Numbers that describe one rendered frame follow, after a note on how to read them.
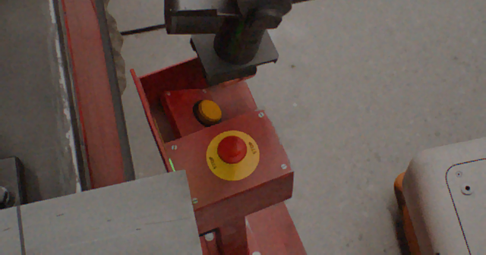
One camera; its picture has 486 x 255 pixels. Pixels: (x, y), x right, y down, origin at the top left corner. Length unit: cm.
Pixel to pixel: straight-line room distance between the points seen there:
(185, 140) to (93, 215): 29
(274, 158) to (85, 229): 34
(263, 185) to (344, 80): 95
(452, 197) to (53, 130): 87
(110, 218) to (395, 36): 135
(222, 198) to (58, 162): 22
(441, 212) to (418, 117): 42
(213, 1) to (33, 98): 28
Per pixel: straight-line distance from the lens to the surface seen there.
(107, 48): 205
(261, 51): 107
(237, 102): 123
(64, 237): 88
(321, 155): 195
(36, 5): 115
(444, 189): 166
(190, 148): 113
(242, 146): 109
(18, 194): 101
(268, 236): 177
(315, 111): 200
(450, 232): 164
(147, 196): 88
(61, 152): 105
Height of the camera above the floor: 183
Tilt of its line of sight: 67 degrees down
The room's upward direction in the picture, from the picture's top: 3 degrees counter-clockwise
